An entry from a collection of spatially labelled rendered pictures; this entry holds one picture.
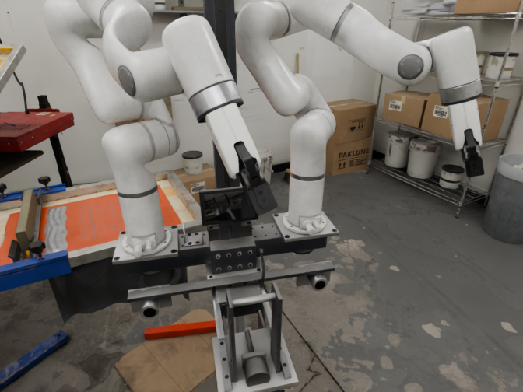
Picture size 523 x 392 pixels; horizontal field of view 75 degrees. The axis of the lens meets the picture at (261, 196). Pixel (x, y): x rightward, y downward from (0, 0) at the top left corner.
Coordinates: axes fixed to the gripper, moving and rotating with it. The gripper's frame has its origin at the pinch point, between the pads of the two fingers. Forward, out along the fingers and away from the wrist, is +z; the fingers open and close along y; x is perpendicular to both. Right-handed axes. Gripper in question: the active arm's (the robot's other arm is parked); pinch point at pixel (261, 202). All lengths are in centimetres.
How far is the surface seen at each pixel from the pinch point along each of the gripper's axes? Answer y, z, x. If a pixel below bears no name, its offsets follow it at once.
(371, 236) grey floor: -225, 98, 95
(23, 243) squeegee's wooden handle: -66, -11, -71
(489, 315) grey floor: -136, 146, 115
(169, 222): -84, 3, -29
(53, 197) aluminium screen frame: -107, -26, -74
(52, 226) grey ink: -86, -13, -70
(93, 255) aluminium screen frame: -64, 1, -52
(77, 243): -75, -4, -60
